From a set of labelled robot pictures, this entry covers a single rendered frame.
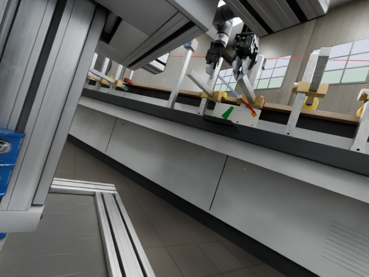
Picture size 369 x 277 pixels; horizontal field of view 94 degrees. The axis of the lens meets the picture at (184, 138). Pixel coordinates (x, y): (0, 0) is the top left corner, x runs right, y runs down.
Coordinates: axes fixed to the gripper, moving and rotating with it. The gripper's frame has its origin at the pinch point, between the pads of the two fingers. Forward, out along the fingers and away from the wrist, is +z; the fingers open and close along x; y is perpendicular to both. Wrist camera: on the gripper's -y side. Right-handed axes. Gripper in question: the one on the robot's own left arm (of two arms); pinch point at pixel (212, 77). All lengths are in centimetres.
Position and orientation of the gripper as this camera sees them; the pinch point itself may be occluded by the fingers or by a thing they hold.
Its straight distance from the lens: 109.2
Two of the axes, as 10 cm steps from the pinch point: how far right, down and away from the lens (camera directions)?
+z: -3.2, 9.5, 0.0
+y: -9.3, -3.1, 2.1
